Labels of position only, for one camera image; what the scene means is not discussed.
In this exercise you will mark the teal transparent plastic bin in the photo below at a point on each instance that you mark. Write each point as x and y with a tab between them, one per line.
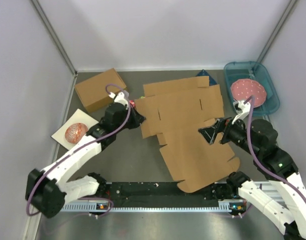
258	72

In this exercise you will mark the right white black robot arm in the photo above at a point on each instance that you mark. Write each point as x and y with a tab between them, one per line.
275	164

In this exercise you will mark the closed brown cardboard box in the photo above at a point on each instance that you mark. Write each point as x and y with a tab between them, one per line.
92	91

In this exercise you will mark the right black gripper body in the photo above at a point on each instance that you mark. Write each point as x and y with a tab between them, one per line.
236	133

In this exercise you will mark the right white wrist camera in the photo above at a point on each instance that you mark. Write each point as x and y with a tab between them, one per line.
242	109

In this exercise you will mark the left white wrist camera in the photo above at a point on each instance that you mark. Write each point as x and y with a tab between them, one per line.
122	98

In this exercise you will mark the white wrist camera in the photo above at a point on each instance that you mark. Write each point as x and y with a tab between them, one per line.
122	98
242	109

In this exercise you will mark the white square board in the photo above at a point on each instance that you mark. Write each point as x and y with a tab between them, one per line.
79	117

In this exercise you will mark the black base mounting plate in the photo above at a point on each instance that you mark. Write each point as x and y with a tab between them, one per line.
160	191

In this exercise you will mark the red patterned bowl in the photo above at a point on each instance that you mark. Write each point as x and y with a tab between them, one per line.
75	132

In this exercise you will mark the pink polka dot plate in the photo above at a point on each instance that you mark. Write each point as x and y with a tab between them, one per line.
243	88

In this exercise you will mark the grey slotted cable duct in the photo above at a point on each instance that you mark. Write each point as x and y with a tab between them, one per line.
101	206

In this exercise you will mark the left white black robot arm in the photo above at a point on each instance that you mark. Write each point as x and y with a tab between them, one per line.
49	189

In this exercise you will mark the brown cardboard box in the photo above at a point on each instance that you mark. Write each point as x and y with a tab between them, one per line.
174	111
92	91

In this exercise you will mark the pink plush flower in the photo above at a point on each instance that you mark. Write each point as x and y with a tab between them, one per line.
132	103

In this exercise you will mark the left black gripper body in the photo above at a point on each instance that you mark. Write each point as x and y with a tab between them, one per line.
126	114

